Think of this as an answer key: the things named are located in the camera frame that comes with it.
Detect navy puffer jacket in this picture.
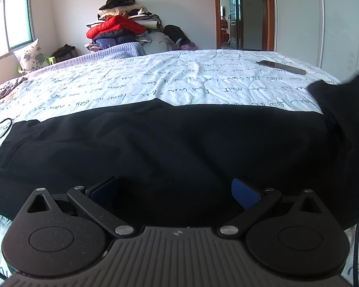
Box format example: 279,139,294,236
91,31,139,47

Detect pile of folded clothes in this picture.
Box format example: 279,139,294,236
97,4,162,31

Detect black cable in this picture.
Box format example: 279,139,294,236
351,215,359,287
0,118,13,149

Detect floral pillow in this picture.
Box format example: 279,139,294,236
13,38,48,74

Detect white script-printed quilt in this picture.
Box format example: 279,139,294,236
0,49,359,287

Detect red puffer jacket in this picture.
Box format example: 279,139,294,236
86,15,147,39

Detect black smartphone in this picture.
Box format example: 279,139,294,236
256,60,307,76

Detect grey cloth bundle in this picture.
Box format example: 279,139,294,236
136,30,178,55

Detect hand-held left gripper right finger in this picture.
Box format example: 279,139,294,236
217,178,336,240

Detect green plastic stool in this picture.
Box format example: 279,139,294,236
17,55,56,75

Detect wooden door frame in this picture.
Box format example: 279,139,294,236
212,0,276,51

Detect dark floral bedding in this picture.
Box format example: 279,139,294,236
0,76,29,109

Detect black backpack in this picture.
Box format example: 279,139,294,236
163,24,192,48

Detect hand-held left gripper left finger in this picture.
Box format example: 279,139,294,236
16,176,136,240

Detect dark jacket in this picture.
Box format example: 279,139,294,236
99,0,135,11

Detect white sliding wardrobe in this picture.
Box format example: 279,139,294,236
272,0,359,82

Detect black pants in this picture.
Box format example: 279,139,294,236
0,77,359,231

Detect window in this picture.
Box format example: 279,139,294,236
0,0,35,65

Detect purple knitted blanket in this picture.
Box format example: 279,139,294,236
27,42,147,73

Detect black duffel bag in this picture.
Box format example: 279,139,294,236
52,44,79,63

